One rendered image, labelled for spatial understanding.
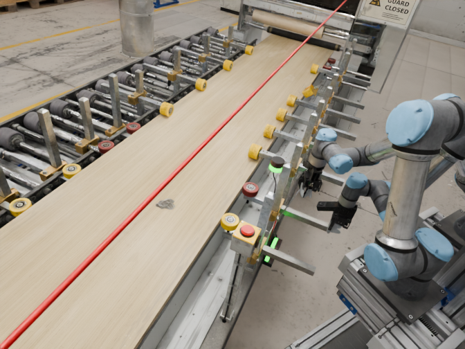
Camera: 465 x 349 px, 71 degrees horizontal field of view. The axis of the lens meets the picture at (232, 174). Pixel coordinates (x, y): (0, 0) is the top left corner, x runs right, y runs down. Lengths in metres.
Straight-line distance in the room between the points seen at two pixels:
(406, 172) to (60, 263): 1.18
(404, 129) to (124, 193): 1.16
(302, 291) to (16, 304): 1.72
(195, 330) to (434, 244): 0.94
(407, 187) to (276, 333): 1.47
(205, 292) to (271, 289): 0.89
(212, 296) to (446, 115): 1.14
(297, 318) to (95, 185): 1.49
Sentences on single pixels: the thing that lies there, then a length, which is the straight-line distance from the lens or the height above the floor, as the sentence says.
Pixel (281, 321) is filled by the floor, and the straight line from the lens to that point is 2.29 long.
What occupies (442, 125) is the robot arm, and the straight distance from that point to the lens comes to 0.98.
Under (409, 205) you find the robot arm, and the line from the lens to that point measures 1.03.
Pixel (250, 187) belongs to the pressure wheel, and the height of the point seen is 0.91.
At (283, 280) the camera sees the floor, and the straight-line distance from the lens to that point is 2.45.
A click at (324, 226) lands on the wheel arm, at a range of 1.64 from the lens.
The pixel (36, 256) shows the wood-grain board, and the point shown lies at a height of 0.90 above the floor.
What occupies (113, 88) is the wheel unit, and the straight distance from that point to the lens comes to 2.02.
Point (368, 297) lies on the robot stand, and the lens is 1.40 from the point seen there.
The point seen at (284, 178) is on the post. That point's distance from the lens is 1.47.
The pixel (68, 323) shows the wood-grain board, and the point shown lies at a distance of 1.24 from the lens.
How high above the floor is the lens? 1.98
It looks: 39 degrees down
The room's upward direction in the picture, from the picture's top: 10 degrees clockwise
